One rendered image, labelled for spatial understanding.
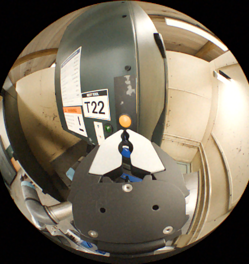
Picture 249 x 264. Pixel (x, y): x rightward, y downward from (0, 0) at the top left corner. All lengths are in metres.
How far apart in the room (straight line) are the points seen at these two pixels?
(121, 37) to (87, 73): 0.12
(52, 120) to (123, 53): 1.35
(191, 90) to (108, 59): 1.10
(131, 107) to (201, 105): 1.16
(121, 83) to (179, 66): 1.11
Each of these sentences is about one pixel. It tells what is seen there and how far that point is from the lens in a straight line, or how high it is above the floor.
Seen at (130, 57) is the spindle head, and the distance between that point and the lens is 0.17.
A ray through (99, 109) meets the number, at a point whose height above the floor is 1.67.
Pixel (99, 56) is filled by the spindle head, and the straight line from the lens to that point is 0.22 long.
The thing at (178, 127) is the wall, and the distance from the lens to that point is 1.28.
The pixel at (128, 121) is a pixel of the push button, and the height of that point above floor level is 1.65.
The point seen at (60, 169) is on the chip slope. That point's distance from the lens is 1.53.
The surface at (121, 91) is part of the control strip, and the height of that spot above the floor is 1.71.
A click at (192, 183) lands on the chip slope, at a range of 1.21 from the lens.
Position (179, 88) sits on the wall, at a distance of 1.18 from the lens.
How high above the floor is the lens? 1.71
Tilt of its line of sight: 29 degrees down
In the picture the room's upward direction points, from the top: 2 degrees counter-clockwise
